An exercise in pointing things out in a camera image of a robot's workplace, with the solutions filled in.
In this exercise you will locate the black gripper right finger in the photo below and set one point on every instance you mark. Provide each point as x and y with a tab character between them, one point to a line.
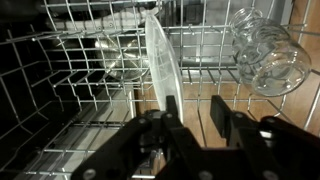
266	143

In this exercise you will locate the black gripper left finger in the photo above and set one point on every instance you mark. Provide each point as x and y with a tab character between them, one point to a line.
140	146

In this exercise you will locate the white plastic plate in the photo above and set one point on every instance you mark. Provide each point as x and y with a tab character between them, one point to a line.
163	66

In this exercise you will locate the built-in dishwasher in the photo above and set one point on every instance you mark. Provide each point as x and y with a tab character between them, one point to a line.
96	140

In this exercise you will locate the cylindrical tumbler cup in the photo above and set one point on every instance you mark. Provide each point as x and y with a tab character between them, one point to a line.
123	63

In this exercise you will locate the clear glass jar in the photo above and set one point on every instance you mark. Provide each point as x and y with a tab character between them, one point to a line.
270	56

